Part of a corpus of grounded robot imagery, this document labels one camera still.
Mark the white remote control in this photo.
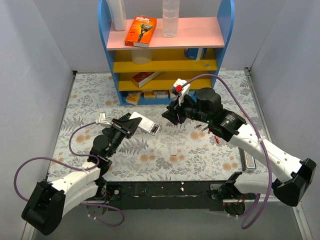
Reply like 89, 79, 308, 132
129, 112, 160, 136

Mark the white battery cover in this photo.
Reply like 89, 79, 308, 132
170, 146, 178, 156

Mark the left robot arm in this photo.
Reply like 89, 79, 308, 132
21, 117, 142, 236

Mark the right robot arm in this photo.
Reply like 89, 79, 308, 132
162, 86, 317, 207

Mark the black remote control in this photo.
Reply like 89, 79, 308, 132
101, 112, 131, 135

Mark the yellow small box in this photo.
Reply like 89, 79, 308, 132
125, 91, 142, 105

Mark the red battery lower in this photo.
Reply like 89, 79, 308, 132
214, 135, 220, 144

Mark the floral table mat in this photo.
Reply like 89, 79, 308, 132
46, 69, 276, 183

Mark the red white long box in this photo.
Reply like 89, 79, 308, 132
132, 71, 163, 88

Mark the blue white can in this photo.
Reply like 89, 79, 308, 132
184, 48, 207, 61

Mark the blue shelf unit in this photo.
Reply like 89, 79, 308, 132
97, 0, 235, 105

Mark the white plastic cup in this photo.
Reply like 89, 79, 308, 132
130, 49, 153, 65

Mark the orange razor box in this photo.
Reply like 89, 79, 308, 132
124, 15, 157, 48

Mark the clear plastic bottle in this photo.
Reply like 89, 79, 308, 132
162, 0, 180, 38

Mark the white bottle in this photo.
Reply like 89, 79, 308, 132
109, 0, 127, 31

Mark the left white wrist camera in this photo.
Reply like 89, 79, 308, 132
95, 112, 112, 128

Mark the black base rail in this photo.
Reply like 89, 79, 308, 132
84, 172, 258, 211

